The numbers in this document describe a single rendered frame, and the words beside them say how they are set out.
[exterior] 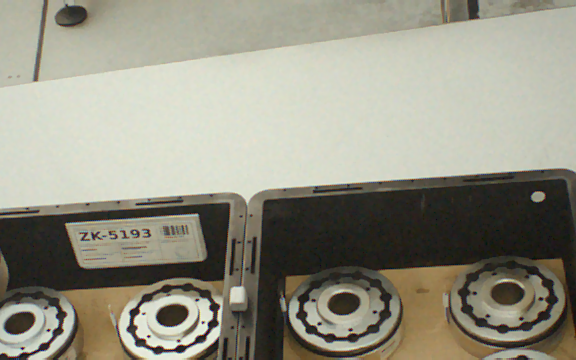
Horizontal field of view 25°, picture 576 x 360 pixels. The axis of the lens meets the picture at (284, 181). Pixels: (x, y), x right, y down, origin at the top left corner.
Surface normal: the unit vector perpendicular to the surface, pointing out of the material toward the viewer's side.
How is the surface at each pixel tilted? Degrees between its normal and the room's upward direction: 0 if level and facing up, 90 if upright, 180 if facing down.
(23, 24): 0
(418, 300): 0
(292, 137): 0
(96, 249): 90
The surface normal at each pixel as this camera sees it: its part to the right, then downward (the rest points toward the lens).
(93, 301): -0.12, -0.74
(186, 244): -0.03, 0.67
